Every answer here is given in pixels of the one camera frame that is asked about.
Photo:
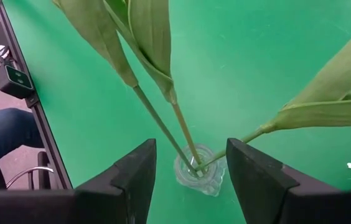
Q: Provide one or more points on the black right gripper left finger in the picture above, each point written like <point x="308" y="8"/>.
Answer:
<point x="138" y="180"/>

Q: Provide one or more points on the black table-level camera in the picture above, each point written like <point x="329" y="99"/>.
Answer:
<point x="13" y="82"/>

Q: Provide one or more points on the dark red artificial tulip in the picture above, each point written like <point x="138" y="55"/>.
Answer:
<point x="107" y="46"/>
<point x="334" y="112"/>
<point x="150" y="37"/>

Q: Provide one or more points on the seated person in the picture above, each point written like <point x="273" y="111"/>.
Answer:
<point x="1" y="133"/>

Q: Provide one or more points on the small glass vase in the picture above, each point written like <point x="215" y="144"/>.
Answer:
<point x="208" y="183"/>

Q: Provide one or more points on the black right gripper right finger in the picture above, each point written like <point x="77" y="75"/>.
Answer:
<point x="253" y="180"/>

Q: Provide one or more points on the green table mat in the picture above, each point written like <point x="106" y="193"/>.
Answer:
<point x="256" y="62"/>

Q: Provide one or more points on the black table frame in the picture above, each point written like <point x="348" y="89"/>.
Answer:
<point x="50" y="137"/>

